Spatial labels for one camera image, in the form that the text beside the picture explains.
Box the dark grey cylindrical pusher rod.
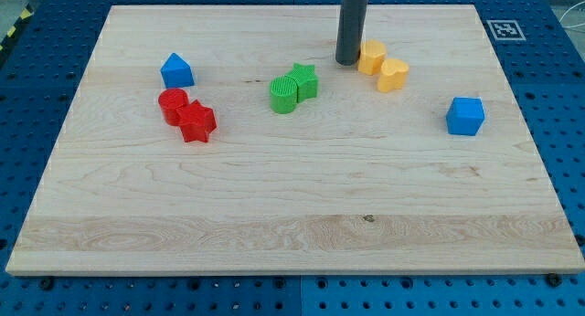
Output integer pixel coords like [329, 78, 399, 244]
[335, 0, 368, 66]

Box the green cylinder block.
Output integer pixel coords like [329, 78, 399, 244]
[270, 76, 298, 114]

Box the blue cube block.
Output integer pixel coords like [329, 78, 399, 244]
[446, 97, 485, 136]

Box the red cylinder block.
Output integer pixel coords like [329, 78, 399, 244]
[158, 88, 188, 126]

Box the yellow black hazard tape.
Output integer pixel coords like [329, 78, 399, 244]
[1, 4, 35, 56]

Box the blue pentagon block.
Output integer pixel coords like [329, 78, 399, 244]
[160, 53, 196, 89]

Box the light wooden board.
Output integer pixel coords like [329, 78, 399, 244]
[6, 5, 584, 277]

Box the green star block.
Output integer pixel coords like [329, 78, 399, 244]
[286, 63, 319, 103]

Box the yellow heart block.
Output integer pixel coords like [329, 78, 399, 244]
[377, 58, 410, 92]

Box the white cable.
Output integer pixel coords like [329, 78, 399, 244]
[558, 0, 585, 32]

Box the yellow hexagon block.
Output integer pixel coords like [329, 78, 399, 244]
[357, 39, 387, 75]

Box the red star block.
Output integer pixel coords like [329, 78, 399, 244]
[177, 100, 217, 142]

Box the white fiducial marker tag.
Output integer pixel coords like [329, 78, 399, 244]
[486, 19, 526, 41]

